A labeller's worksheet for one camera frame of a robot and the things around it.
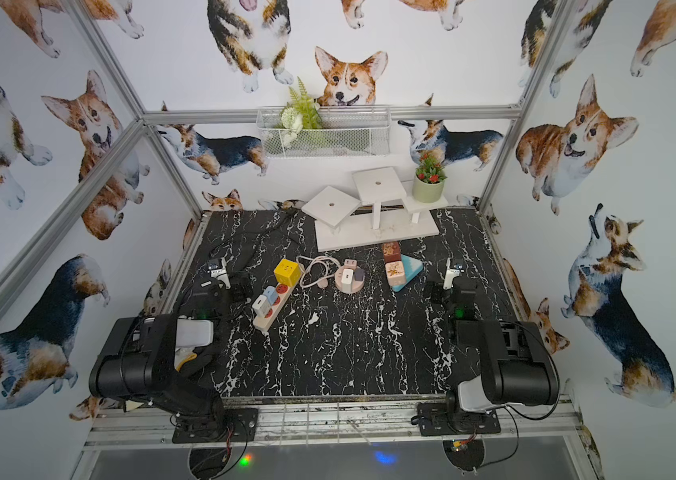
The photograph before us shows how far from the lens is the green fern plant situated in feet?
2.66

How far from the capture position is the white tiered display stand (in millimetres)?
1003

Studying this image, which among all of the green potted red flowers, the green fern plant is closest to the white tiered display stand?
the green potted red flowers

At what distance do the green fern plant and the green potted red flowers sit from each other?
36cm

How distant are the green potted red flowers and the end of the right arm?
317 mm
